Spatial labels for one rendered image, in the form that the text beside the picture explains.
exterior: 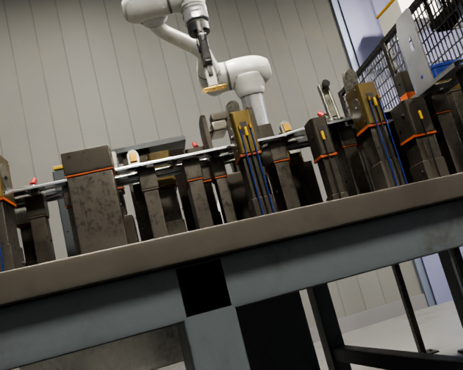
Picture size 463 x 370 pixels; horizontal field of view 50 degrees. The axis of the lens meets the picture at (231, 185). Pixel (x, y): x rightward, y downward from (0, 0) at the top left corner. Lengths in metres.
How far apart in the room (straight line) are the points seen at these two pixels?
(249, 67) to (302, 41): 2.77
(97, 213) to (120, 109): 3.03
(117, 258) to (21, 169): 3.46
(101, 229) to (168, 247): 0.59
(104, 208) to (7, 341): 0.61
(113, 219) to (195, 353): 0.61
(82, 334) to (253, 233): 0.27
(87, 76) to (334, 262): 3.74
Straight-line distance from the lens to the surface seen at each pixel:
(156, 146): 1.81
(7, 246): 1.28
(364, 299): 4.51
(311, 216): 0.76
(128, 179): 1.57
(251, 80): 2.24
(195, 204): 1.42
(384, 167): 1.37
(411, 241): 0.89
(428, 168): 1.44
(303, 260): 0.79
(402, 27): 1.87
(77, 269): 0.68
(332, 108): 1.81
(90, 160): 1.30
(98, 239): 1.26
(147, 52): 4.52
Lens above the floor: 0.62
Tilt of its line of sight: 11 degrees up
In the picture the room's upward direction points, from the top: 14 degrees counter-clockwise
